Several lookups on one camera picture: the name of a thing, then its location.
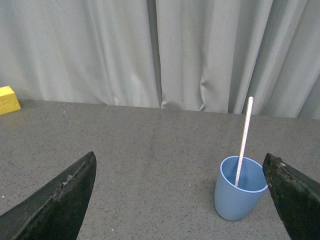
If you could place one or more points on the blue plastic cup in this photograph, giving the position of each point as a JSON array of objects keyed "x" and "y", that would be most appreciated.
[{"x": 234, "y": 202}]

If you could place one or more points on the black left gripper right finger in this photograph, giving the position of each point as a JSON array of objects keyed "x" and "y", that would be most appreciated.
[{"x": 296, "y": 198}]

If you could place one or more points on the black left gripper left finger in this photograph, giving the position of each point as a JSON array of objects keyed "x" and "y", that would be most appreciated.
[{"x": 56, "y": 211}]

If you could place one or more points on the white speckled chopstick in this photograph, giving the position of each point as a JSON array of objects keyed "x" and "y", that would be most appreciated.
[{"x": 244, "y": 139}]

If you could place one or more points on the grey curtain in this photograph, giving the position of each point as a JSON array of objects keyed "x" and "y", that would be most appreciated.
[{"x": 201, "y": 55}]

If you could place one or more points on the yellow sponge block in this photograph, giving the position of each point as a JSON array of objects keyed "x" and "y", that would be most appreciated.
[{"x": 8, "y": 100}]

